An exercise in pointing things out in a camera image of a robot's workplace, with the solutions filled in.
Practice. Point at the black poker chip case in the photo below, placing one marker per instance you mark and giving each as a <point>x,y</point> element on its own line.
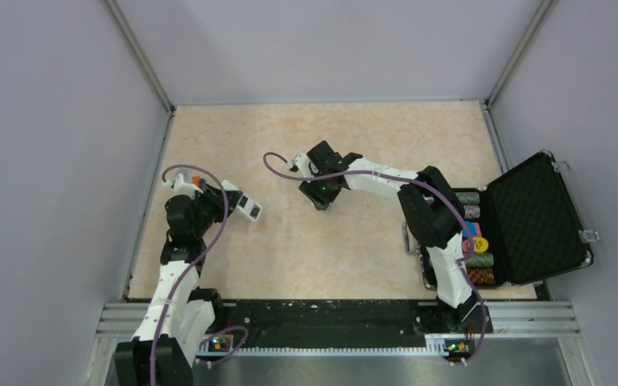
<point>530,221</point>

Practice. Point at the yellow dealer chip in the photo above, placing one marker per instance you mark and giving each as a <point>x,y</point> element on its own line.
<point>480,244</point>

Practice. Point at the orange blue chip stack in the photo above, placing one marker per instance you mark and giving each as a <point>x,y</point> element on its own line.
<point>482,276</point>

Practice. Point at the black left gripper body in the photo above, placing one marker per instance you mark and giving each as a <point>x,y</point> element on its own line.
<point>212,203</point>

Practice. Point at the white remote control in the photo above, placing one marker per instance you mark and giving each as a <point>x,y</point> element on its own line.
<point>242,202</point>

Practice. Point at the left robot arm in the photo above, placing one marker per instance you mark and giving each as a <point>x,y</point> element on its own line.
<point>163,349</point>

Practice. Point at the green blue chip stack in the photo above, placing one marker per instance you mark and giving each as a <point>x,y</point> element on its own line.
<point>480,261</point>

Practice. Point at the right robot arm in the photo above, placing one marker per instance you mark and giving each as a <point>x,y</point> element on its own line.
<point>433,214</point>

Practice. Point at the colourful toy block truck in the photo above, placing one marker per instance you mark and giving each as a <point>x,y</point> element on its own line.
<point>199,182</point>

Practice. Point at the blue dealer chip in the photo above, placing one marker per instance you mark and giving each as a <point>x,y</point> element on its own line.
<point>471,230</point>

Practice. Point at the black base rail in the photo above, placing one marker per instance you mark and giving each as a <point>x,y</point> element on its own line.
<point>373,328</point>

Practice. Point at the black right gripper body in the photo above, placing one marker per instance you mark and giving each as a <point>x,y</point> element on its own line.
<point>321,191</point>

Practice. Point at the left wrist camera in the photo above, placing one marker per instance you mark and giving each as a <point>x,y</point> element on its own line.
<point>183,181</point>

